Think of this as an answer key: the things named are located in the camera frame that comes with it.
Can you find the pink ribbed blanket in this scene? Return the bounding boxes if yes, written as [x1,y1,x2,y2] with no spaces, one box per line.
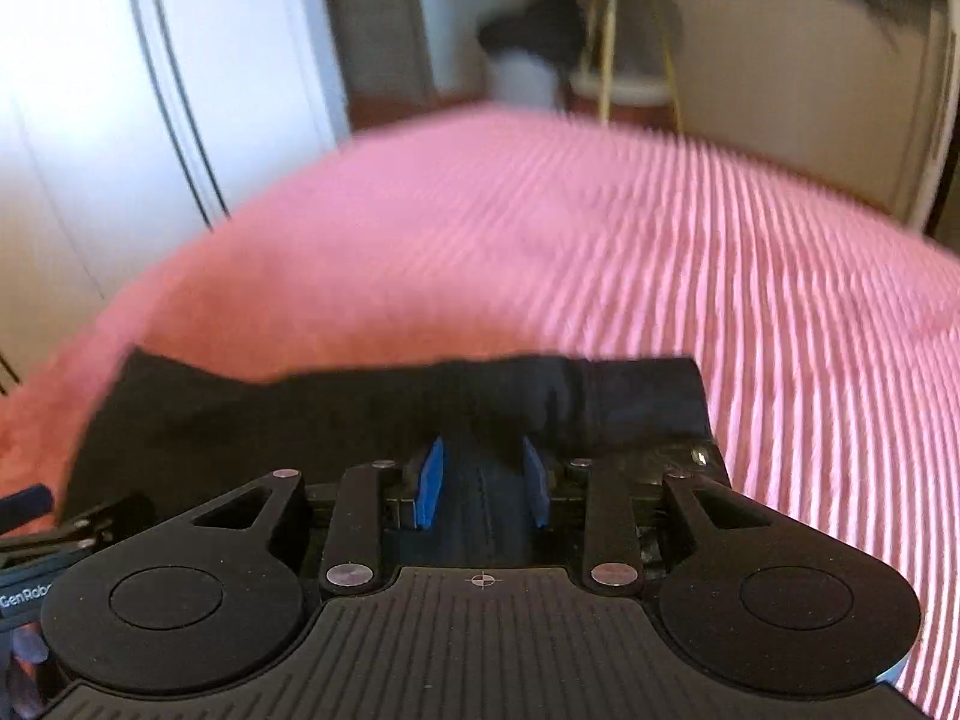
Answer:
[0,106,960,718]

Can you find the white gold-legged side table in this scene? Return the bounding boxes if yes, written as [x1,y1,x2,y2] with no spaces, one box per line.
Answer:
[559,0,685,130]

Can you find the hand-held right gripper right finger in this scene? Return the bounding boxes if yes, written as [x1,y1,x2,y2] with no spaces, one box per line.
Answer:
[521,435,760,592]

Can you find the white tower fan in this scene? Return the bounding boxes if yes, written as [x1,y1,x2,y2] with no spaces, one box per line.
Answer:
[896,11,957,230]

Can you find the black pants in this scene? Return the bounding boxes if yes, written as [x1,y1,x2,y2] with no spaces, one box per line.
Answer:
[64,349,732,571]

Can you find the grey door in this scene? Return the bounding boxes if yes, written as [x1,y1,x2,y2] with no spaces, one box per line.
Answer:
[315,0,440,113]

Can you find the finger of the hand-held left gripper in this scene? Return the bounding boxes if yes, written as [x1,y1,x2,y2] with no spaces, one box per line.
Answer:
[0,486,55,533]
[0,493,155,567]

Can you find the white laundry basket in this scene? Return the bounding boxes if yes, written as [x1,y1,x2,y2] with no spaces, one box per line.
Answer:
[487,49,563,110]

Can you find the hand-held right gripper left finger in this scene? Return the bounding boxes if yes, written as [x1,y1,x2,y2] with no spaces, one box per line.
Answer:
[191,436,446,595]

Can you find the white wardrobe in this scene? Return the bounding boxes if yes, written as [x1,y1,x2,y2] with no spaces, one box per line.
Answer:
[0,0,353,391]

